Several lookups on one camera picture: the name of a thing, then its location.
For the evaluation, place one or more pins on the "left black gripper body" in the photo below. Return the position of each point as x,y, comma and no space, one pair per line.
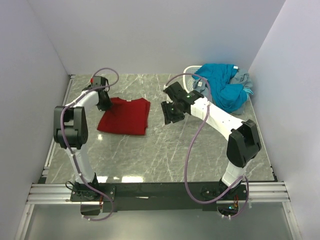
105,104

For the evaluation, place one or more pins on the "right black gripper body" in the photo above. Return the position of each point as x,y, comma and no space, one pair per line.
171,112

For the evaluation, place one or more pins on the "red t shirt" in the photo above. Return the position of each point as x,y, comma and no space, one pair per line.
126,117

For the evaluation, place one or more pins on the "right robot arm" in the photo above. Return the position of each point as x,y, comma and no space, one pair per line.
243,140

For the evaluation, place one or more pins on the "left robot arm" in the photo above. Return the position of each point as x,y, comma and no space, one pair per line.
70,131

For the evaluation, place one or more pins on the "white plastic laundry basket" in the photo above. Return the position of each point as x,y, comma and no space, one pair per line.
188,80

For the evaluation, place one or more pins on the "teal blue t shirt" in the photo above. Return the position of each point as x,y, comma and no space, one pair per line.
225,85

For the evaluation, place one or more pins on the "grey blue t shirt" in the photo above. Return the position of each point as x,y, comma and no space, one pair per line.
243,77

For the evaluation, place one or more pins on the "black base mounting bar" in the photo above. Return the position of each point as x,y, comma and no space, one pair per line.
145,196

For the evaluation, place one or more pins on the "aluminium frame rail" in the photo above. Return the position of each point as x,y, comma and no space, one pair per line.
55,194

